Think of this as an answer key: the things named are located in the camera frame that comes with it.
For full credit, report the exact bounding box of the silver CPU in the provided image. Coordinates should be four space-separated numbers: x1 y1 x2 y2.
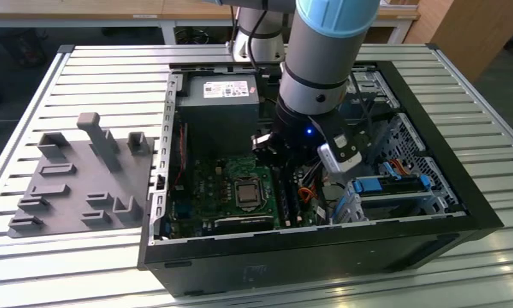
237 185 261 206

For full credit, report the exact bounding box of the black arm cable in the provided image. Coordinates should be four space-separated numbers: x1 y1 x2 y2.
245 0 270 70

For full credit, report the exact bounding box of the grey parts rack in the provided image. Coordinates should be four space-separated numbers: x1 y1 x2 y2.
7 112 161 239

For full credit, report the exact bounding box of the blue disk carrier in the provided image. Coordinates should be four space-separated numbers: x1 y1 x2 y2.
352 175 432 195

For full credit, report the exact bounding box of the orange SATA wire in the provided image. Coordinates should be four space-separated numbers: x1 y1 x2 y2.
388 159 414 176
297 187 321 201

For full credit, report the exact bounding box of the red twisted fan wire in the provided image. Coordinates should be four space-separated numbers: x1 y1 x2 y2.
173 126 189 190

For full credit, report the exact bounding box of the grey power supply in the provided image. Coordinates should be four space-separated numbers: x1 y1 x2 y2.
177 74 261 158

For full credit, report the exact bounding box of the black graphics card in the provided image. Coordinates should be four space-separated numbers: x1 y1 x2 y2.
213 214 274 234

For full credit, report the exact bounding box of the metal drive cage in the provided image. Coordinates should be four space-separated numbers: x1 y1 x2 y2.
348 70 401 115

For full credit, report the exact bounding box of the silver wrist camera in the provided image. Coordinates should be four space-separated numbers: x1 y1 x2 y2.
316 134 364 176

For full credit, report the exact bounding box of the wooden desk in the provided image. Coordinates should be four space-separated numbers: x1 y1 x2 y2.
0 0 420 46

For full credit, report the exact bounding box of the installed RAM stick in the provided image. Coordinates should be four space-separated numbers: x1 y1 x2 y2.
289 169 304 224

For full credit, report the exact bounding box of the perforated metal disk bay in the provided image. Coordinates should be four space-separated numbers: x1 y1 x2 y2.
330 112 465 225

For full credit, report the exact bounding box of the black cable bundle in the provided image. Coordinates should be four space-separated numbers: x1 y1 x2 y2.
345 112 394 129

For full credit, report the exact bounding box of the CPU socket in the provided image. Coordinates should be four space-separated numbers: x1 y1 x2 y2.
233 175 268 212

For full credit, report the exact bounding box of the black PC case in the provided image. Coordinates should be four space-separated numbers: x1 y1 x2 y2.
135 60 505 298

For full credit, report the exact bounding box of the green motherboard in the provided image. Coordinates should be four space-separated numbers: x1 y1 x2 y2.
170 153 325 240

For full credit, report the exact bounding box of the wooden cabinet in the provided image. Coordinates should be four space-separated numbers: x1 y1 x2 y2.
404 0 513 83

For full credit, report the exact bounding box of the round grey speaker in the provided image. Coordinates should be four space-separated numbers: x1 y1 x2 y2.
322 182 349 203

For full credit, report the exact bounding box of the black RAM slot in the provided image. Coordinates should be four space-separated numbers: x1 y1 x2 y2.
268 166 282 229
274 166 288 228

